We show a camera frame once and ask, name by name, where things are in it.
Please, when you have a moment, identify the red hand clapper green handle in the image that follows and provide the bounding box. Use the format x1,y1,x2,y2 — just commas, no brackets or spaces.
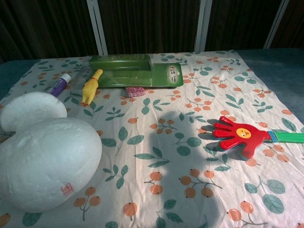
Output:
212,115,304,162

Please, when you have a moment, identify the pink patterned block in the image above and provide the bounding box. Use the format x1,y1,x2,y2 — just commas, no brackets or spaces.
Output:
125,86,145,97

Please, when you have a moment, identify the floral print tablecloth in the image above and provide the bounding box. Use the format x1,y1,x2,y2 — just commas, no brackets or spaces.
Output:
0,49,304,228

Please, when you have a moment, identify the green blister package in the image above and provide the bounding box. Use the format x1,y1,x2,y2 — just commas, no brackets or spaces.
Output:
89,54,185,89

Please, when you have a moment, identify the yellow rubber chicken toy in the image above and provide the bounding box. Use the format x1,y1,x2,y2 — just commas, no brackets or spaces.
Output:
80,69,103,107

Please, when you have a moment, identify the purple tube with white cap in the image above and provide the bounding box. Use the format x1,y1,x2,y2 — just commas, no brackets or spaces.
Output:
48,73,72,98

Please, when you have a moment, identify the white foam vase shape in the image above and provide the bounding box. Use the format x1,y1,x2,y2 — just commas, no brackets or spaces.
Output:
0,91,103,213

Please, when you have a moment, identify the white partition post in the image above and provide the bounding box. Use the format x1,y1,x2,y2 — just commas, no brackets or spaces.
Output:
194,0,214,52
264,0,292,49
86,0,108,57

